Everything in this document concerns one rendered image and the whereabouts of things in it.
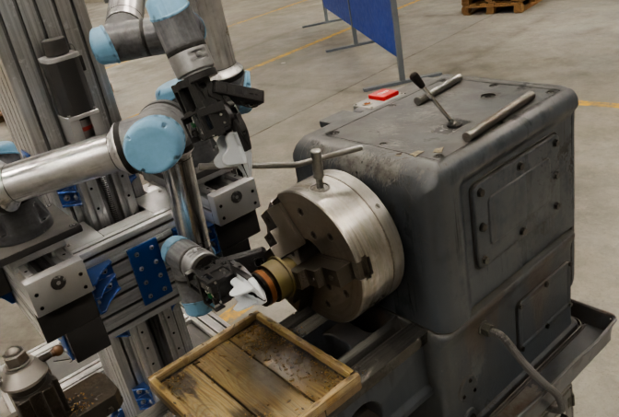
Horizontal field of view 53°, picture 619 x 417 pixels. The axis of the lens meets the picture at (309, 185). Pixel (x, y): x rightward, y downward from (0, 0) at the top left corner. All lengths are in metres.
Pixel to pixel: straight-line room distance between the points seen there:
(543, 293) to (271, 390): 0.77
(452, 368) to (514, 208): 0.39
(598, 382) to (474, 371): 1.08
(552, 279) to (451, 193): 0.56
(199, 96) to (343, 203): 0.35
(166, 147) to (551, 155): 0.90
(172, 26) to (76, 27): 0.67
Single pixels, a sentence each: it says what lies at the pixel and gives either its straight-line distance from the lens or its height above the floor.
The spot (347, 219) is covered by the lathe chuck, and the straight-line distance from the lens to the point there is 1.23.
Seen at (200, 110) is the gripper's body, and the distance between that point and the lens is 1.13.
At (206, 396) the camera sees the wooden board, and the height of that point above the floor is 0.89.
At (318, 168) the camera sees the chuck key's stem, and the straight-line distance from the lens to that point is 1.26.
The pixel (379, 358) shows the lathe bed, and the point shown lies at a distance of 1.39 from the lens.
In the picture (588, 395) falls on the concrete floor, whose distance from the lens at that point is 2.57.
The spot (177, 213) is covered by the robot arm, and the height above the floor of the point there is 1.15.
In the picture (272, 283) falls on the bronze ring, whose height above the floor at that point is 1.10.
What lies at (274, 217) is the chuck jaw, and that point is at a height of 1.18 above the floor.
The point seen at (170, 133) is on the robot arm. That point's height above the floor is 1.40.
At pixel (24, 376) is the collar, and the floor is 1.14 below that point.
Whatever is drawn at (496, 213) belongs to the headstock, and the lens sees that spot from 1.45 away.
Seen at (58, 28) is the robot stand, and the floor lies 1.59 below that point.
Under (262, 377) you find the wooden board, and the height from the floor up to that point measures 0.88.
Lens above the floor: 1.77
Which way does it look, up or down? 24 degrees down
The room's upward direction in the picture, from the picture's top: 11 degrees counter-clockwise
